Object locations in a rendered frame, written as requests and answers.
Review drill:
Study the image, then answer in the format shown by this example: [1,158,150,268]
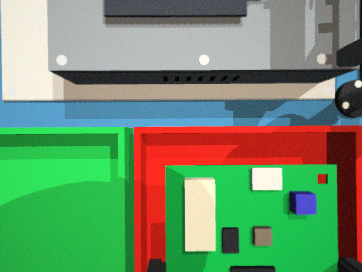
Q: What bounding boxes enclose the green open tray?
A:
[0,127,134,272]

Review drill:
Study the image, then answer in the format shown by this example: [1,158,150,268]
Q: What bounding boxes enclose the red bin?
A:
[134,125,362,272]

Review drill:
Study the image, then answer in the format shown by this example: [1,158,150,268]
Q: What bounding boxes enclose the green circuit board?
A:
[165,164,338,272]

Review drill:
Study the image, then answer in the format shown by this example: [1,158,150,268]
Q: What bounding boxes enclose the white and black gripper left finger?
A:
[147,259,166,272]

